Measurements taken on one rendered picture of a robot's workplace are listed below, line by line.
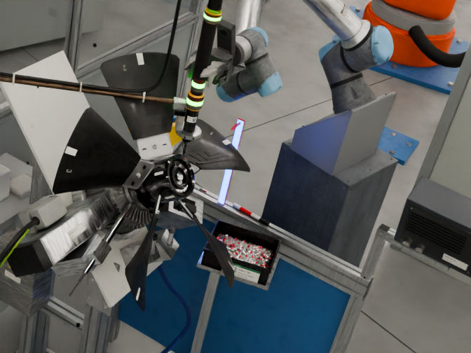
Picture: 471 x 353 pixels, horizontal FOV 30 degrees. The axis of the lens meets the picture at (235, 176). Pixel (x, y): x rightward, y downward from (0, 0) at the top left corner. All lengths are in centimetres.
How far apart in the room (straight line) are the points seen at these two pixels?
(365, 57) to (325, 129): 27
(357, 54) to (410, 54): 338
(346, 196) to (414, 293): 138
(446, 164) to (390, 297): 66
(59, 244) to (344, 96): 116
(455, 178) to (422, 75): 213
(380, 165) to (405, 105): 275
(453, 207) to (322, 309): 64
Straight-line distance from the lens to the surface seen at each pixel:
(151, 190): 235
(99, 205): 235
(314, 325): 299
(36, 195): 259
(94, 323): 271
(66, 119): 249
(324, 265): 282
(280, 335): 308
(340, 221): 302
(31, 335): 295
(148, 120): 239
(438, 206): 253
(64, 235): 225
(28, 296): 269
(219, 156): 256
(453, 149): 412
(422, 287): 429
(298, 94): 555
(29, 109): 242
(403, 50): 621
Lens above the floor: 255
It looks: 34 degrees down
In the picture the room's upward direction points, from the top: 14 degrees clockwise
